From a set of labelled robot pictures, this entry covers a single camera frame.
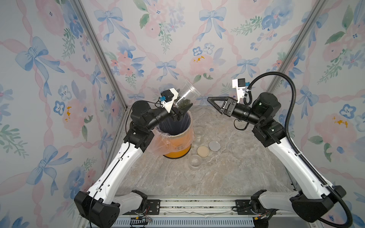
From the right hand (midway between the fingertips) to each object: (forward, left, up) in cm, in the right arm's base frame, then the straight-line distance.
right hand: (211, 100), depth 56 cm
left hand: (+3, +10, -1) cm, 11 cm away
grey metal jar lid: (+8, -9, -49) cm, 50 cm away
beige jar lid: (+3, -1, -47) cm, 47 cm away
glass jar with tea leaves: (+9, +2, -37) cm, 38 cm away
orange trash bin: (+13, +21, -34) cm, 42 cm away
